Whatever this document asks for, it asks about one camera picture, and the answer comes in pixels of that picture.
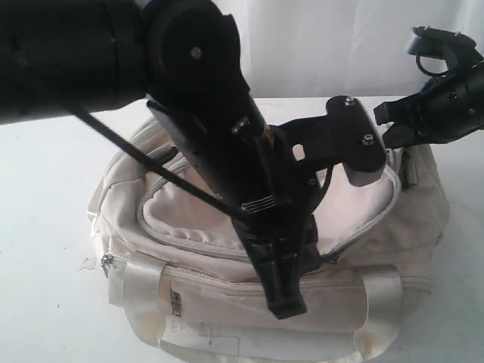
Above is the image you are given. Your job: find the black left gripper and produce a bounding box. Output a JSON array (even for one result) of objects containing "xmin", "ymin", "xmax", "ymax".
[{"xmin": 147, "ymin": 100, "xmax": 320, "ymax": 320}]

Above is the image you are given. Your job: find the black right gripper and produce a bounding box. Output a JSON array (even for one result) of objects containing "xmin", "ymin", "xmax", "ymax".
[{"xmin": 374, "ymin": 71, "xmax": 483, "ymax": 148}]

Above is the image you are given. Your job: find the cream fabric duffel bag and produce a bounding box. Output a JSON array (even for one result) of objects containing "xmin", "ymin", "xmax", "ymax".
[{"xmin": 88, "ymin": 145, "xmax": 449, "ymax": 362}]

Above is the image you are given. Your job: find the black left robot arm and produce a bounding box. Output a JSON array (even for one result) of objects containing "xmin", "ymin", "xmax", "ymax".
[{"xmin": 1, "ymin": 1, "xmax": 324, "ymax": 319}]

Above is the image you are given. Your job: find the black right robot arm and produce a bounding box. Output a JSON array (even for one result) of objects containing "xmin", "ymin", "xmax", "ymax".
[{"xmin": 374, "ymin": 61, "xmax": 483, "ymax": 149}]

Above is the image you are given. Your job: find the white backdrop curtain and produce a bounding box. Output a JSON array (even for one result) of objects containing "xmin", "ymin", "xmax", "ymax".
[{"xmin": 218, "ymin": 1, "xmax": 483, "ymax": 98}]

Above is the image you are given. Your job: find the clear tape scrap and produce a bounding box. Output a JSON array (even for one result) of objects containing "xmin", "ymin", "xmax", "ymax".
[{"xmin": 78, "ymin": 256, "xmax": 97, "ymax": 271}]

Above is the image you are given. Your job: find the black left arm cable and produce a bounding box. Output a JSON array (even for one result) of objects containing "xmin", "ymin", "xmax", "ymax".
[{"xmin": 70, "ymin": 101, "xmax": 250, "ymax": 222}]

